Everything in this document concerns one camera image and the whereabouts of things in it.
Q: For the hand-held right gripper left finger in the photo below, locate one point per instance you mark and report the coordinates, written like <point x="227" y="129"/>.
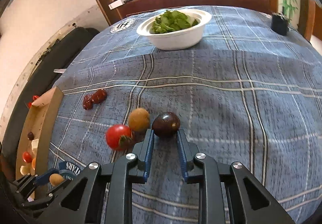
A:
<point x="148" y="153"/>

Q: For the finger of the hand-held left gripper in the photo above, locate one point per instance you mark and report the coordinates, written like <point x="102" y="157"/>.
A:
<point x="42" y="178"/>
<point x="42" y="200"/>

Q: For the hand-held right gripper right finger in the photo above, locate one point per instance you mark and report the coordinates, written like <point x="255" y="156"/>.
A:
<point x="182" y="158"/>

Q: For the small tan round fruit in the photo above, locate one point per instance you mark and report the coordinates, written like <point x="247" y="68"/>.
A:
<point x="56" y="179"/>

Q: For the dark purple tomato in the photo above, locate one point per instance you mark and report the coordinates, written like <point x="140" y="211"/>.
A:
<point x="166" y="124"/>

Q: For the cardboard box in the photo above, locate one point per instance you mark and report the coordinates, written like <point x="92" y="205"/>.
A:
<point x="47" y="118"/>

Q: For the white fruit piece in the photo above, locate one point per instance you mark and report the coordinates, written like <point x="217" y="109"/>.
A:
<point x="26" y="170"/>

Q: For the small red tomato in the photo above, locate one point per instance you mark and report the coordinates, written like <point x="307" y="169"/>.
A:
<point x="27" y="156"/>

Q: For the brown round fruit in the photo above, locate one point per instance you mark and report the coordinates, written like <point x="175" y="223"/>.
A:
<point x="139" y="119"/>

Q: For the red date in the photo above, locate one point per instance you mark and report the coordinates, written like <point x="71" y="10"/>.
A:
<point x="87" y="102"/>
<point x="99" y="95"/>

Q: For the white flat object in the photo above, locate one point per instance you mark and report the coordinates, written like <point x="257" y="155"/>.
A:
<point x="59" y="71"/>

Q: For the white bowl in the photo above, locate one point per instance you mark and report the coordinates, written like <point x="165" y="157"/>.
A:
<point x="176" y="39"/>

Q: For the green leafy vegetables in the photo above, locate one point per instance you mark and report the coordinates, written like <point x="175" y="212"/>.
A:
<point x="171" y="21"/>

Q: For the white flat box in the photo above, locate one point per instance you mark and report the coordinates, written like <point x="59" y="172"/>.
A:
<point x="117" y="3"/>

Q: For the small black device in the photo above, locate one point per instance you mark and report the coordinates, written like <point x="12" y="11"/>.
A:
<point x="279" y="25"/>

